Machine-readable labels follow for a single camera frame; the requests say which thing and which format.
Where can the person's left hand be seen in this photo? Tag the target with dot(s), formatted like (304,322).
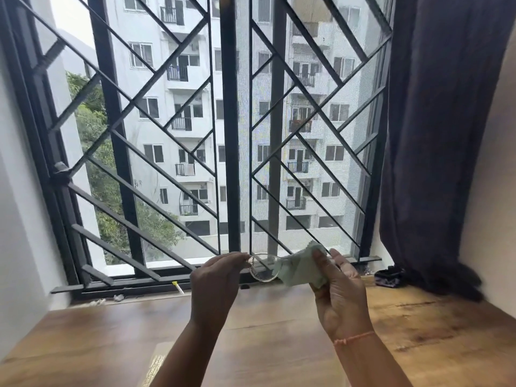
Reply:
(215,290)

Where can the person's right hand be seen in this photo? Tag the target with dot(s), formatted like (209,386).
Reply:
(342,302)

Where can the clear-framed eyeglasses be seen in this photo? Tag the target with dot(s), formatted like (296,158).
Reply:
(264,270)

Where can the light green cleaning cloth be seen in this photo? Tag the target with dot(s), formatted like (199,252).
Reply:
(300,267)

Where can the translucent yellowish glasses case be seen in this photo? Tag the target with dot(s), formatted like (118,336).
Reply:
(153,366)

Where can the person's right forearm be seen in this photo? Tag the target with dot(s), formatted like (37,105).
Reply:
(371,362)

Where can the person's left forearm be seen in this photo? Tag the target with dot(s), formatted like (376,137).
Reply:
(181,358)

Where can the dark crumpled cloth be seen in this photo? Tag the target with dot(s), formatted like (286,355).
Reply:
(390,276)

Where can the white stick yellow tip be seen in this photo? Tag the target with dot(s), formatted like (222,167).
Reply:
(177,287)

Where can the pink wrist thread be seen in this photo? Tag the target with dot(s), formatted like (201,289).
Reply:
(354,338)

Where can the black metal window grille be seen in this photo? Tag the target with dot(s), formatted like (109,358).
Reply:
(62,289)

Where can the green tree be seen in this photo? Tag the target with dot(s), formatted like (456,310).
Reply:
(100,165)

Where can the white apartment building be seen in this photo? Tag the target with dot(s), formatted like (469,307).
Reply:
(173,124)

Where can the dark curtain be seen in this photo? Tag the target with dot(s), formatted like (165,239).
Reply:
(435,137)

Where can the black window frame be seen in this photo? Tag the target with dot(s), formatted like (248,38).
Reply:
(230,116)

